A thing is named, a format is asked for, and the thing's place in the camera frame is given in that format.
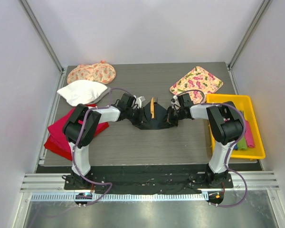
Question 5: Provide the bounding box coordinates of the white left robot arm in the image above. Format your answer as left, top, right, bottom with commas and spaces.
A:
63, 104, 144, 190

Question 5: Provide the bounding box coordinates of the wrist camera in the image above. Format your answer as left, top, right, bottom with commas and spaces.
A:
171, 93, 194, 109
118, 93, 145, 109

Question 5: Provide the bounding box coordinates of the grey cloth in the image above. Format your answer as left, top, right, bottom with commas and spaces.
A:
90, 87, 111, 104

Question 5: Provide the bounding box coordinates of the yellow plastic bin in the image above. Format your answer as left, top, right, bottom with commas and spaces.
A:
207, 94, 266, 160

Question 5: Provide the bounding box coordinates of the aluminium front rail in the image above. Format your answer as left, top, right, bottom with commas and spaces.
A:
20, 171, 279, 202

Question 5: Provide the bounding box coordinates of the magenta cloth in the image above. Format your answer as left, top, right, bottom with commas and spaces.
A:
47, 104, 109, 152

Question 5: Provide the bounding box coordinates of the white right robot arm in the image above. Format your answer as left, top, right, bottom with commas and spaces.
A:
166, 102, 246, 188

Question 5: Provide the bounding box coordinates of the floral pattern tray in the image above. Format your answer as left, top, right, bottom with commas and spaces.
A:
169, 66, 224, 104

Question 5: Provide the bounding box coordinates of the floral fabric pouch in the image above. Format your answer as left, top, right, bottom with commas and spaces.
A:
66, 60, 116, 85

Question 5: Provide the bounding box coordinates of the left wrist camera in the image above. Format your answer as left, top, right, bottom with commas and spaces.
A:
118, 93, 145, 109

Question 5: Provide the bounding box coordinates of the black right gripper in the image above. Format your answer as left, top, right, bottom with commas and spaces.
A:
159, 106, 185, 128

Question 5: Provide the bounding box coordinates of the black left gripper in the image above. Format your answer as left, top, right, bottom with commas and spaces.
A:
126, 106, 151, 129

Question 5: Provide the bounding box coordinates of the white cloth bag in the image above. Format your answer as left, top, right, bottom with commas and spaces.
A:
57, 80, 110, 107

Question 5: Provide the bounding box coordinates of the dark blue paper napkin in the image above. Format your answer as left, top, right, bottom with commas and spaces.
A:
138, 102, 170, 130

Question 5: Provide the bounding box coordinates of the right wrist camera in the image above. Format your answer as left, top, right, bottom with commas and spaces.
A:
171, 93, 194, 109

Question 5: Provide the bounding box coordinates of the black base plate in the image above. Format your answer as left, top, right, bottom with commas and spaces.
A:
62, 164, 234, 195

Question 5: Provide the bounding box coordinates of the red cloth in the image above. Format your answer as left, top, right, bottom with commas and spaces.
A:
43, 103, 109, 162

